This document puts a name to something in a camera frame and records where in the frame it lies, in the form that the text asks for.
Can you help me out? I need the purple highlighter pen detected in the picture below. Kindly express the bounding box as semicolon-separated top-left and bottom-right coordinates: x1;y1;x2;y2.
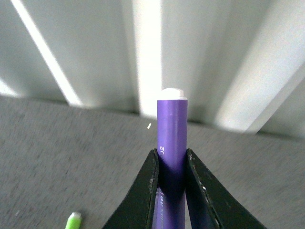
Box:
153;88;188;229

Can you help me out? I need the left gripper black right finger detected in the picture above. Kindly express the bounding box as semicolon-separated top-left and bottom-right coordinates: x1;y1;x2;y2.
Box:
185;149;266;229

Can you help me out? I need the white pleated curtain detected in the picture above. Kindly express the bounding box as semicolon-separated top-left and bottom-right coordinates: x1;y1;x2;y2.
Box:
0;0;305;138

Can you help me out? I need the green highlighter pen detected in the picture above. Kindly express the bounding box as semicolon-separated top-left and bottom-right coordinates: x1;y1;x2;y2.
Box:
65;212;81;229

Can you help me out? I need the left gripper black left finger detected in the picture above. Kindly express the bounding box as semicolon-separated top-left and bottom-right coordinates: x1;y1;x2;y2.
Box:
103;149;159;229

